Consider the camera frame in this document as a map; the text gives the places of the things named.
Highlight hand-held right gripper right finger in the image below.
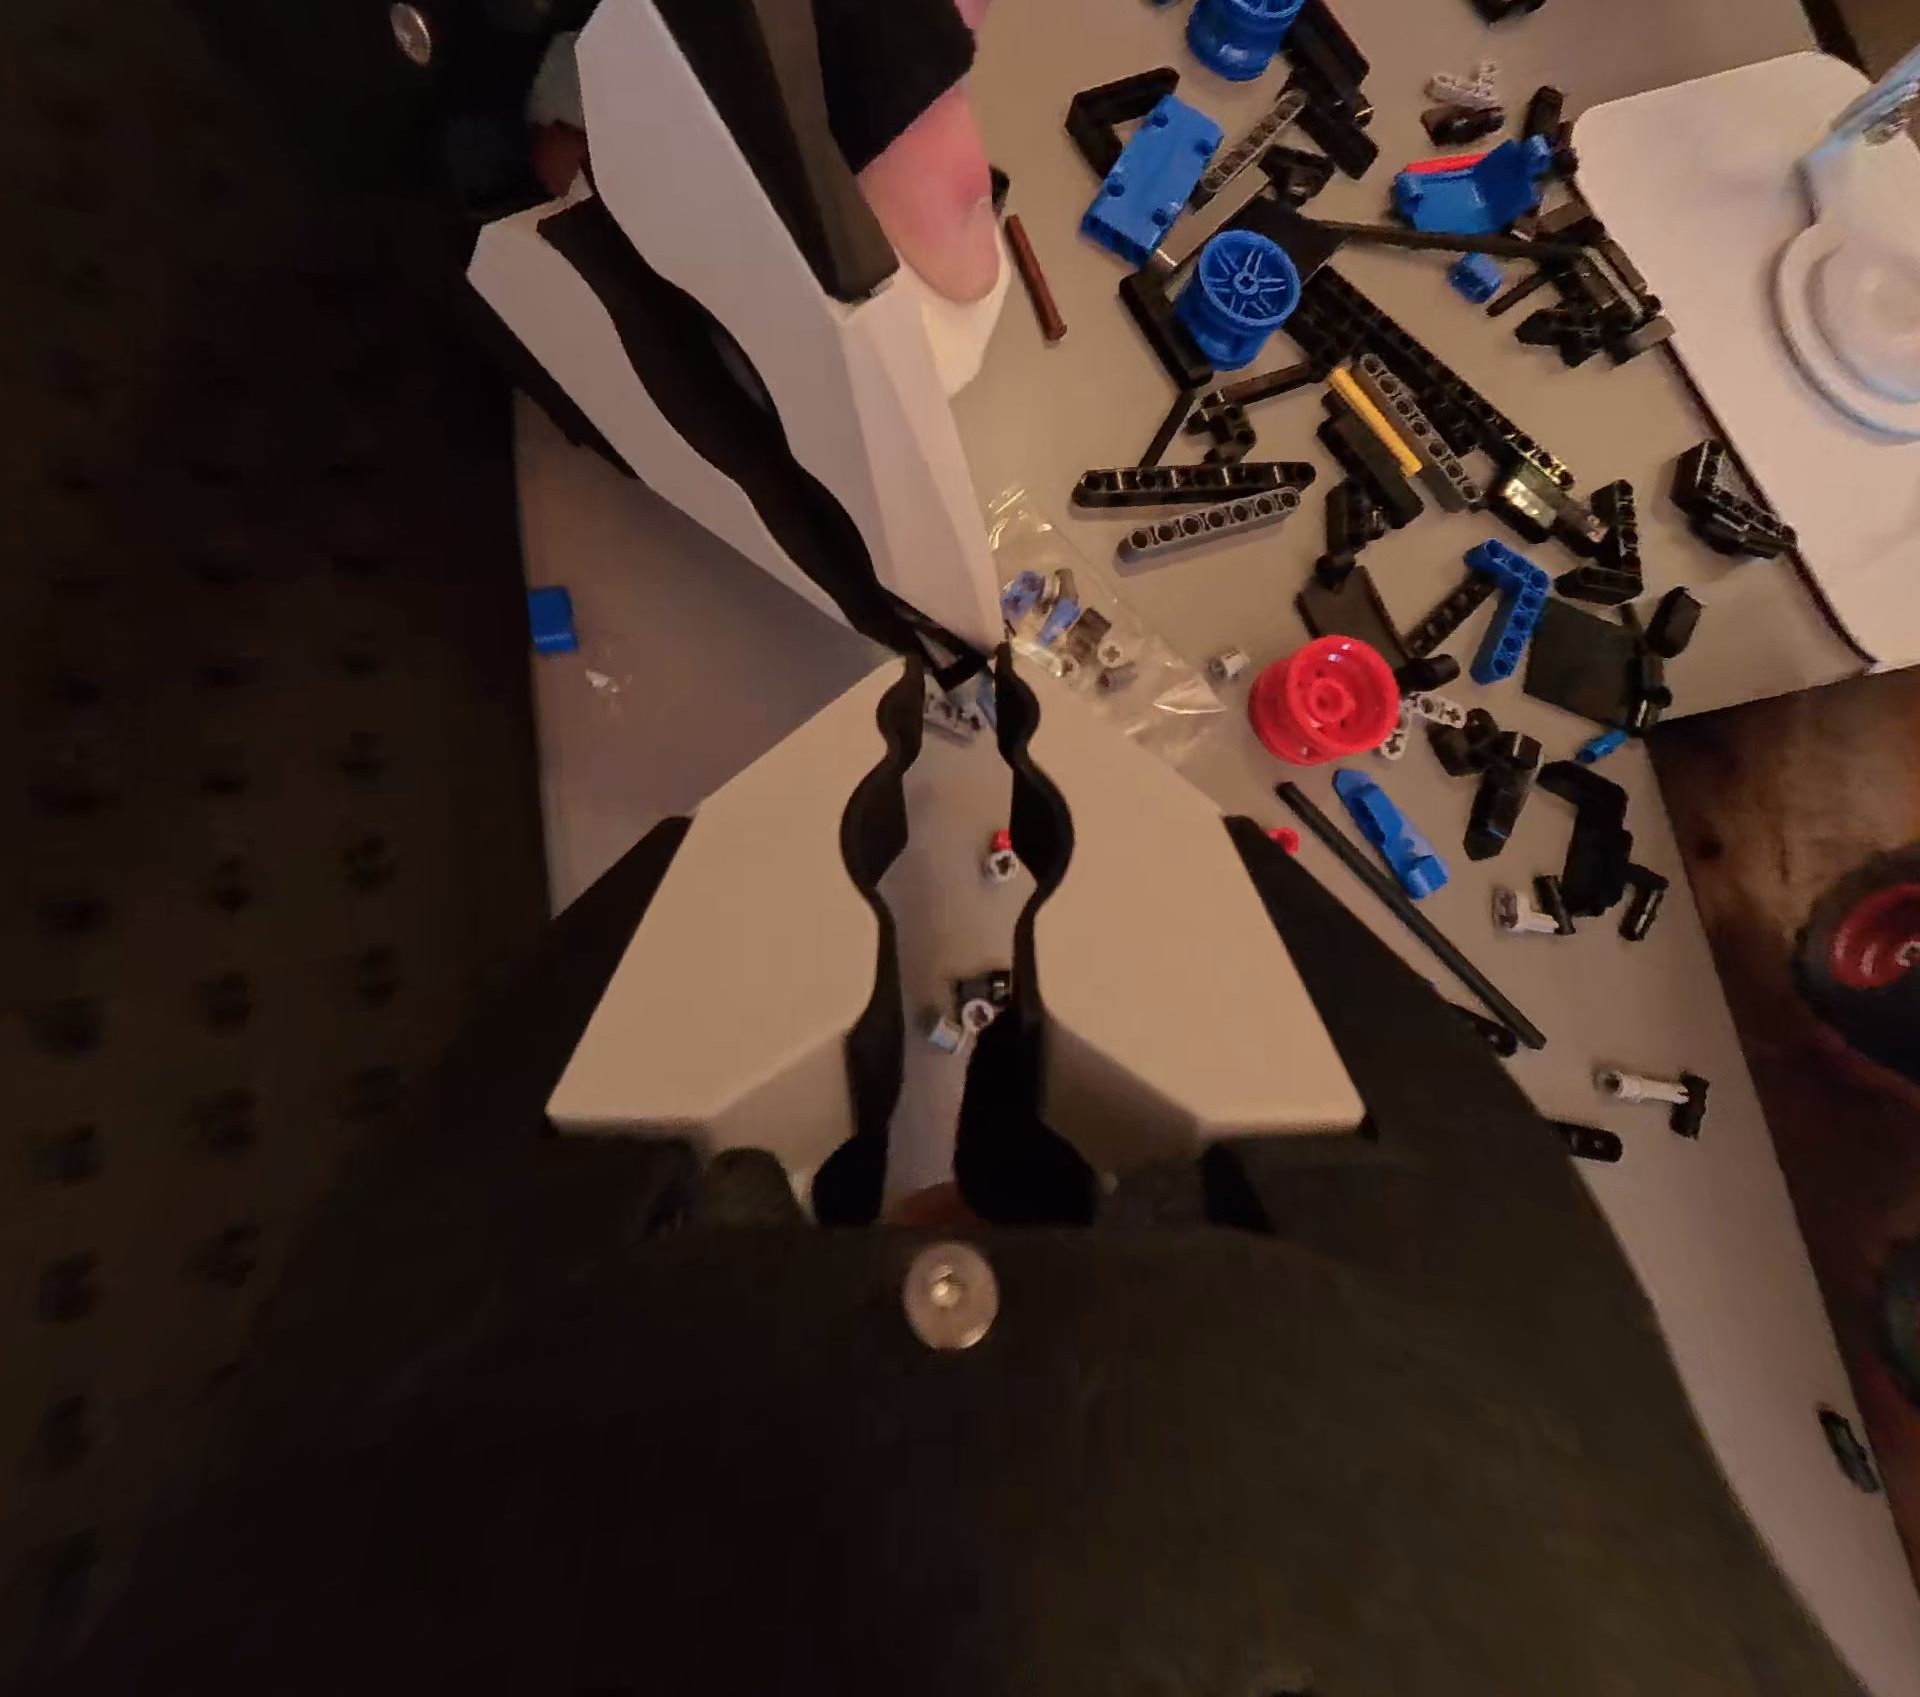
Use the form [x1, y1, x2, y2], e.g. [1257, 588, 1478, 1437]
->
[959, 645, 1369, 1229]

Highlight white book stand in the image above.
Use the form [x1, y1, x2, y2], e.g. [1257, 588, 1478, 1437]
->
[1566, 47, 1920, 725]

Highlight grey desk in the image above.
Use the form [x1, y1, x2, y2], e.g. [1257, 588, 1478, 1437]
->
[509, 0, 1920, 1697]

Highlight blue fender piece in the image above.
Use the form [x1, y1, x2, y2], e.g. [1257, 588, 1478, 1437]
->
[1392, 135, 1556, 238]

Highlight pile of black building beams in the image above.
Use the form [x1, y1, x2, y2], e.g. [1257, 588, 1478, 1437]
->
[1063, 0, 1802, 949]

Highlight long black axle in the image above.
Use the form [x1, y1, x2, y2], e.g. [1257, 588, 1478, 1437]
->
[1274, 783, 1548, 1051]

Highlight short brown axle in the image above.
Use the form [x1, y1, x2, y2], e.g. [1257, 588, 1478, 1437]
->
[1002, 215, 1070, 344]

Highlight blue long connector piece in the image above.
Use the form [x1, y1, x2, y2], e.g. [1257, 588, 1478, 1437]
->
[1332, 767, 1452, 901]

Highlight blue angled beam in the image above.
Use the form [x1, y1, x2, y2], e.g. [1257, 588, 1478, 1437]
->
[1461, 536, 1556, 688]

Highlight red wheel hub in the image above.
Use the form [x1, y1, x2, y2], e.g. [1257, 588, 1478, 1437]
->
[1248, 637, 1404, 769]

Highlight small grey axle assembly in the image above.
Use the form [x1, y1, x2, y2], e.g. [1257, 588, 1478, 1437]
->
[918, 646, 1004, 743]

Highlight small building pieces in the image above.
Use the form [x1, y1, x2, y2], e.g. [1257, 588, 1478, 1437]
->
[926, 818, 1712, 1167]

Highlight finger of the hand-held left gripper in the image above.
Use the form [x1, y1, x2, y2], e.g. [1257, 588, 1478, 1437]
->
[574, 0, 1007, 656]
[463, 201, 940, 666]

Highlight clear zip bag with pieces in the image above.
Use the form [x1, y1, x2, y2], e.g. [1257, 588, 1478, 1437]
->
[981, 483, 1248, 754]

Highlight dark grey long beam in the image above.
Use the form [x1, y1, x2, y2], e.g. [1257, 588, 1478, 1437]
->
[1115, 493, 1303, 569]

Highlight black toy truck box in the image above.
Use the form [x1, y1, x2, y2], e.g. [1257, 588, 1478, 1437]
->
[1641, 669, 1920, 1697]

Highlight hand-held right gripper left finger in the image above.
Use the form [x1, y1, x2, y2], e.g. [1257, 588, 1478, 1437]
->
[543, 656, 928, 1229]

